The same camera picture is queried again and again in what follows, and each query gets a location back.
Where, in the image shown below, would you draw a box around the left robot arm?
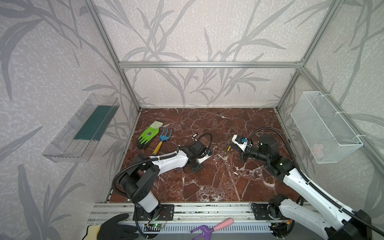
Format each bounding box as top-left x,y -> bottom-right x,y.
114,141 -> 213,216

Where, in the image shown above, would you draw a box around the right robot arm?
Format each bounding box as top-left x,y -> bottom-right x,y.
232,135 -> 373,240

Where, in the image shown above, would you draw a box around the green gardening glove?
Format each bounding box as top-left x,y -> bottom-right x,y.
137,121 -> 163,150

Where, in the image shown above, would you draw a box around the green circuit board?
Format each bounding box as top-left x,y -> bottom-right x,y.
145,222 -> 167,232

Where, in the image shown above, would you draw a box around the black rubber glove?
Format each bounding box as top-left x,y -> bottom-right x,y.
97,213 -> 139,240

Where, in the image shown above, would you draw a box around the blue hand rake yellow handle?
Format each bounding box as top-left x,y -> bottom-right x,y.
152,129 -> 172,156

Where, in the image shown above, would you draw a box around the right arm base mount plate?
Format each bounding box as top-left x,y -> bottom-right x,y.
251,203 -> 282,220

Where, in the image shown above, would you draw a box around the aluminium front rail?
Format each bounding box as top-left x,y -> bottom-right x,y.
86,201 -> 340,226

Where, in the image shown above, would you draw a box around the white wire mesh basket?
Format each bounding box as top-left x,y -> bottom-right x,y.
291,91 -> 364,164

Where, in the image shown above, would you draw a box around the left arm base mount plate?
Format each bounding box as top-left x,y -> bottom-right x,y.
133,204 -> 175,221

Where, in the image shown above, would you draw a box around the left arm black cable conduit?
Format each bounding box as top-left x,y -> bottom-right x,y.
111,132 -> 214,199

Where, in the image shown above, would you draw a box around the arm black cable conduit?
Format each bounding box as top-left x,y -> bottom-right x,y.
247,127 -> 384,238
111,132 -> 214,199

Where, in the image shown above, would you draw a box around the purple rake pink handle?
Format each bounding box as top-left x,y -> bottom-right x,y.
190,218 -> 234,240

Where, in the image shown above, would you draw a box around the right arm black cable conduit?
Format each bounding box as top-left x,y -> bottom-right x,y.
247,127 -> 384,238

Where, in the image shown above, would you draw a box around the aluminium cage frame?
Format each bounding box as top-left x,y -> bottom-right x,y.
83,0 -> 384,178

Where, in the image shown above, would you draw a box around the clear plastic wall tray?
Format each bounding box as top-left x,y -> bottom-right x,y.
43,94 -> 120,163

